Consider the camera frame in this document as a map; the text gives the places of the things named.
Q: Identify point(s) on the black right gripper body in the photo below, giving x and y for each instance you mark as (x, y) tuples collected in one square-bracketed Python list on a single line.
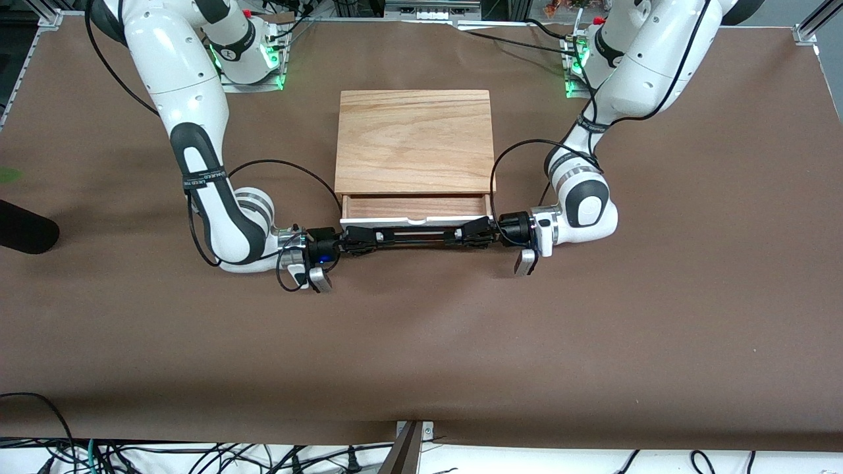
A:
[(322, 246)]

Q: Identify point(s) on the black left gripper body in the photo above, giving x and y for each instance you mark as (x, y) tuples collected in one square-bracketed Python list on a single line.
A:
[(513, 229)]

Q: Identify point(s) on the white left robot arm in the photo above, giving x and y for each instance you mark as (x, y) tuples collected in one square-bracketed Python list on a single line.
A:
[(652, 66)]

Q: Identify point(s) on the light wooden drawer cabinet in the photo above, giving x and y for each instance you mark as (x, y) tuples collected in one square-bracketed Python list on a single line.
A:
[(413, 141)]

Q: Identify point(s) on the dark slanted metal bar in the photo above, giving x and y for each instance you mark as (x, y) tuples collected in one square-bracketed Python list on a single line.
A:
[(402, 457)]

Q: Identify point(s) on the grey power strip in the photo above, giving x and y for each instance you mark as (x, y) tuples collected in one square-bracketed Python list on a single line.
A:
[(431, 10)]

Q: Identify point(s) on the orange background clutter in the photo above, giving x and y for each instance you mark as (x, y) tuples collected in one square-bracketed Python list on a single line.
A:
[(566, 6)]

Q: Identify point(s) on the black matte cylinder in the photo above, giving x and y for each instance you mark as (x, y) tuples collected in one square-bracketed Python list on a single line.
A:
[(26, 227)]

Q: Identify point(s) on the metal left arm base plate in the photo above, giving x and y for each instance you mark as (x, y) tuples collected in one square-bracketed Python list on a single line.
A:
[(571, 85)]

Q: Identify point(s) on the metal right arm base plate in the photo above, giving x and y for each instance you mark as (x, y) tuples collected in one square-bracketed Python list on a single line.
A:
[(263, 82)]

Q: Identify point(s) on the small metal bracket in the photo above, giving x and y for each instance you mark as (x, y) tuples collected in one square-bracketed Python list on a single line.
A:
[(428, 431)]

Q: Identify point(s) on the aluminium frame profile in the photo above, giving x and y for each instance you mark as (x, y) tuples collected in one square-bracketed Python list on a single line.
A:
[(813, 26), (47, 13)]

